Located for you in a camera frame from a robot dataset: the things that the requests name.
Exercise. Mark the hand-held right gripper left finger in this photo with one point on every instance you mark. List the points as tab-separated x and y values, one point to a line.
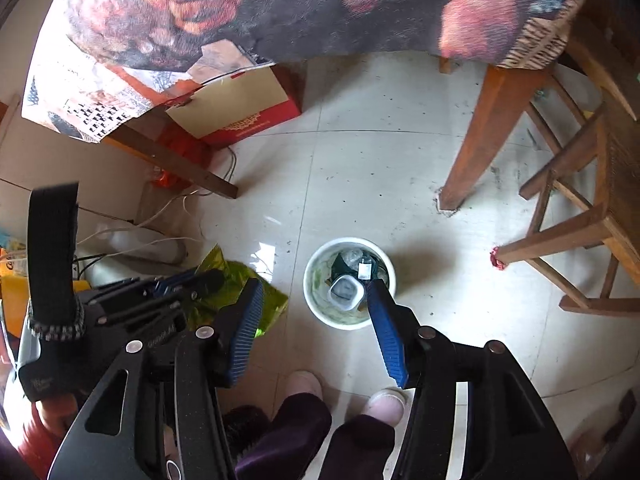
245	335

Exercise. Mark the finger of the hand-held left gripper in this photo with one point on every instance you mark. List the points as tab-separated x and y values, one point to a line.
210	281
160	286

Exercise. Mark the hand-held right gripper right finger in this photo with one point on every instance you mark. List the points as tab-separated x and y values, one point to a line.
390	340

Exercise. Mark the yellow-green plastic bag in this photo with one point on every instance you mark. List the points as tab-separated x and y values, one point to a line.
265	305

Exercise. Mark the small white shallow container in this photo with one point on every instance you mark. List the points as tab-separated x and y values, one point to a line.
345	291

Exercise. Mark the white plastic bin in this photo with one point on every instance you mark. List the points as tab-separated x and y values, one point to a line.
320	310

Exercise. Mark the person's left forearm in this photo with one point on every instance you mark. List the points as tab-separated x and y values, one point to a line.
30	455

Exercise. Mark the person's left hand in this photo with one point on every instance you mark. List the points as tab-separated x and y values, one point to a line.
57	415

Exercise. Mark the white plastic bag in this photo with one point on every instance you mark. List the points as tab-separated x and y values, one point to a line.
130	250

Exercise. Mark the pink slipper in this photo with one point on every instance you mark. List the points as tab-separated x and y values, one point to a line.
386	405
302	387

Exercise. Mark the person's right leg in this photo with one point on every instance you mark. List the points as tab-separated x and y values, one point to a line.
357	447

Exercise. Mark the yellow box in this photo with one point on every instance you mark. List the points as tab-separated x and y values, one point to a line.
12	305

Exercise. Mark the red plastic bag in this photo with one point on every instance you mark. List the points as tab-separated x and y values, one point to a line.
180	152

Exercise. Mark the red cardboard box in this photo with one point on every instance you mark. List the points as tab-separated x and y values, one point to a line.
235	105

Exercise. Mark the printed tablecloth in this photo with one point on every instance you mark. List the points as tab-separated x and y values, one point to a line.
300	5

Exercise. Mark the low wooden stool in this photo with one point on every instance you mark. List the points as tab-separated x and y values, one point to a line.
600	60

